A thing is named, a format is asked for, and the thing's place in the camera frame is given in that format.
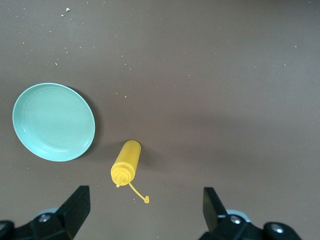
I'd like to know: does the yellow mustard squeeze bottle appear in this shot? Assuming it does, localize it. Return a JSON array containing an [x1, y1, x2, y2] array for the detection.
[[110, 139, 151, 205]]

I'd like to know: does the mint green plate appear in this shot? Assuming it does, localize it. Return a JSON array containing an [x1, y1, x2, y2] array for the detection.
[[12, 82, 96, 163]]

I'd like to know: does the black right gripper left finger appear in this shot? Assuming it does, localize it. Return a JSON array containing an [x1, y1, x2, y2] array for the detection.
[[0, 185, 91, 240]]

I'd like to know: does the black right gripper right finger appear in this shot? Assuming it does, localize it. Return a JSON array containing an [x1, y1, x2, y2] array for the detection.
[[198, 186, 301, 240]]

